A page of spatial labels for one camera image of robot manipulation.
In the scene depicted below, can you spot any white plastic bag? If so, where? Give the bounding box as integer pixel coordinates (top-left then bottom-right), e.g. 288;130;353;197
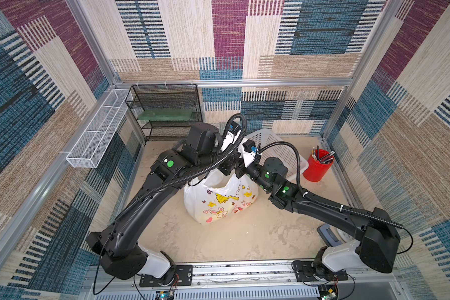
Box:
184;169;258;225

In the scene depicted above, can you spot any white perforated plastic basket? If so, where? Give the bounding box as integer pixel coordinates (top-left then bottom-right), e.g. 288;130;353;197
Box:
245;129;297;181

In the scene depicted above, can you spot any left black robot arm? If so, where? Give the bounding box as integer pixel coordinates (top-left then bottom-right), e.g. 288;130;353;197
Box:
86;113;247;285

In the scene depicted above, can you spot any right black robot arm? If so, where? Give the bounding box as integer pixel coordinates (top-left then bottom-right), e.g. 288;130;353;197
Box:
234;140;404;275

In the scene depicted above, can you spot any red pen cup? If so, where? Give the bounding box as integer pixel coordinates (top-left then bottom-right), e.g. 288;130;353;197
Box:
302;149;335;182

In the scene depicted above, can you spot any green board on shelf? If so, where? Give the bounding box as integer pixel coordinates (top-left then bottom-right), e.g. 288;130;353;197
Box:
137;109;194;121

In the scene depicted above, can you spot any blue grey small device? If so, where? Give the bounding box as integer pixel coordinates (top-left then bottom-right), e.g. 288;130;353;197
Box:
317;224;343;247

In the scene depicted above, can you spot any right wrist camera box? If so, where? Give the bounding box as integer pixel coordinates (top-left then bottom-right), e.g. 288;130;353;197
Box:
239;139;261;168

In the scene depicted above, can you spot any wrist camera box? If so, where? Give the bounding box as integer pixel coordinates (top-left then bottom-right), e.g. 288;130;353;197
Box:
239;139;261;168
220;124;241;152

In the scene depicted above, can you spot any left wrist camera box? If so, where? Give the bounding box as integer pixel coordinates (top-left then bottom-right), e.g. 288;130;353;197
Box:
220;124;241;152

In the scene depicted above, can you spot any black wire shelf rack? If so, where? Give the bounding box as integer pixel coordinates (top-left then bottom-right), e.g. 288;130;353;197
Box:
126;84;203;141

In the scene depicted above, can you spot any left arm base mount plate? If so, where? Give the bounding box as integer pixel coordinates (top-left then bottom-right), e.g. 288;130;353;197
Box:
139;264;193;288

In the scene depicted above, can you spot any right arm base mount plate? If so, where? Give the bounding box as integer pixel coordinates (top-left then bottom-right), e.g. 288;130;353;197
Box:
291;260;349;283

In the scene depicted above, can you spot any white wire mesh basket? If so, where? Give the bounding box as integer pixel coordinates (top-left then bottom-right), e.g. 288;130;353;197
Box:
66;89;129;168

